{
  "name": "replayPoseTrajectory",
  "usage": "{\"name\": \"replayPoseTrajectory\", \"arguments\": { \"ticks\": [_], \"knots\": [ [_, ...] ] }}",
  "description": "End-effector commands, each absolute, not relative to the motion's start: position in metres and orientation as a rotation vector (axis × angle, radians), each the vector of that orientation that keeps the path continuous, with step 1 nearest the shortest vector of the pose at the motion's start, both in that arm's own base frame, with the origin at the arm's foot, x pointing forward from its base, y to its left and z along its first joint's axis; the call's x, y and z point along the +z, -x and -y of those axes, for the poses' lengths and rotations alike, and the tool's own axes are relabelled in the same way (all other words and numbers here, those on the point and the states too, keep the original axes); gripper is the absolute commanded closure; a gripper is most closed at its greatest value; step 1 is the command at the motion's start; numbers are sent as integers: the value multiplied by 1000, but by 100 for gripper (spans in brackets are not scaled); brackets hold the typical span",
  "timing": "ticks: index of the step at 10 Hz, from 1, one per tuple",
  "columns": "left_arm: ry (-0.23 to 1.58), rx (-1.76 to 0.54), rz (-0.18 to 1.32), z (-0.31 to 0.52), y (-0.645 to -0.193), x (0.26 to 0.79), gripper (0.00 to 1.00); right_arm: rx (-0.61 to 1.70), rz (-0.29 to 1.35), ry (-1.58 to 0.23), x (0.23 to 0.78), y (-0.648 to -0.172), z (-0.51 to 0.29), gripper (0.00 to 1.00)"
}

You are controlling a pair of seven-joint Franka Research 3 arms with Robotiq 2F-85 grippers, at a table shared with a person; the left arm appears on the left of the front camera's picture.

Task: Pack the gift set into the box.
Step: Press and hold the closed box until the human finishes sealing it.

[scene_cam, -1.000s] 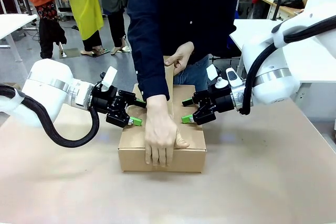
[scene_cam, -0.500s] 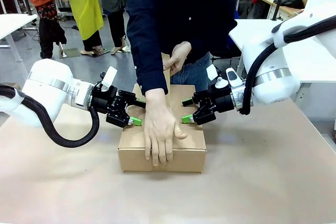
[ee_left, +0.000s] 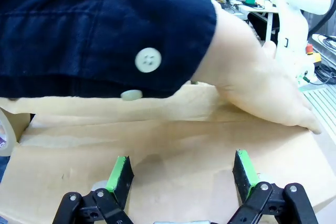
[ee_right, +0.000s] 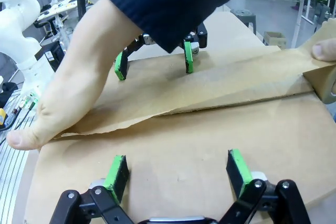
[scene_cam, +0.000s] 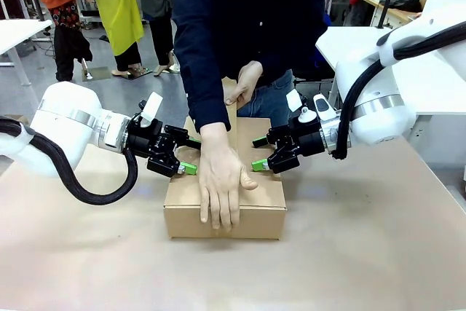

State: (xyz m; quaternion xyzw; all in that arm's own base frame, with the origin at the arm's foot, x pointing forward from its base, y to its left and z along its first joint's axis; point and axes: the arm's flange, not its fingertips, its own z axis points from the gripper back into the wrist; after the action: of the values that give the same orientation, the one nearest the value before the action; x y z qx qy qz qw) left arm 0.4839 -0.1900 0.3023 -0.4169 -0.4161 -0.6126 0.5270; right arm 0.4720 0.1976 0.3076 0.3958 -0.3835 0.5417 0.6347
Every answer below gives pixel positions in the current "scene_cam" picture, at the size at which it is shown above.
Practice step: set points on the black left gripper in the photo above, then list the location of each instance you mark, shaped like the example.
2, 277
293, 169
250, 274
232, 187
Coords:
156, 147

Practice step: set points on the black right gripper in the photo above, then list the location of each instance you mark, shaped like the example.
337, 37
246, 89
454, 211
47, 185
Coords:
302, 141

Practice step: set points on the brown paper tape strip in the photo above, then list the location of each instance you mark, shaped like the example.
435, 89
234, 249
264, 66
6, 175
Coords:
233, 116

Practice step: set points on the brown cardboard box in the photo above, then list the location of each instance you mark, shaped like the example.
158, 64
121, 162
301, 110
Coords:
262, 212

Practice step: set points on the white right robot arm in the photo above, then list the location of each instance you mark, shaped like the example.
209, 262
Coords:
382, 121

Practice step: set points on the person's right forearm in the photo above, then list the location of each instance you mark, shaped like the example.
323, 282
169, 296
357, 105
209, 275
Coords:
204, 100

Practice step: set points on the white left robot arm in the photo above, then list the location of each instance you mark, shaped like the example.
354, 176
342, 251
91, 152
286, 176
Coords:
65, 125

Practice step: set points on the person's right hand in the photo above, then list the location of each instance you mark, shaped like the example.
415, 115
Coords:
222, 176

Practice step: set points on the person's left hand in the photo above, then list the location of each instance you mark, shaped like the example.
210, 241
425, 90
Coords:
249, 79

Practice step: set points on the green floor mat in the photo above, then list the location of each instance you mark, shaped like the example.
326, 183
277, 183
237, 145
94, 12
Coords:
98, 73

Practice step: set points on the person in navy shirt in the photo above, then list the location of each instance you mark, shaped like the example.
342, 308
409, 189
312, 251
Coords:
236, 8

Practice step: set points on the background person yellow apron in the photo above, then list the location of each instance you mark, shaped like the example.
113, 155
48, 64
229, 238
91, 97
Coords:
116, 5

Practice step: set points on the wooden workbench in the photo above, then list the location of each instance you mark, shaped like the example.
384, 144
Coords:
397, 14

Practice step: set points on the black bag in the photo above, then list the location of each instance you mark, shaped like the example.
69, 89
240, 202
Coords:
404, 4

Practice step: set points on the white table with grey legs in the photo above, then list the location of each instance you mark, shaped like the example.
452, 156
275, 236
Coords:
18, 32

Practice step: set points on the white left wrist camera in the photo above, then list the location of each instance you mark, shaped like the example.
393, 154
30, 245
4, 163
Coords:
153, 103

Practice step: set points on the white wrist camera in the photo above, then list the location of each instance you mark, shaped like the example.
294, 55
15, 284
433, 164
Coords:
153, 103
309, 116

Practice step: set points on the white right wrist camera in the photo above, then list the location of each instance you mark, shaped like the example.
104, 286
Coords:
309, 116

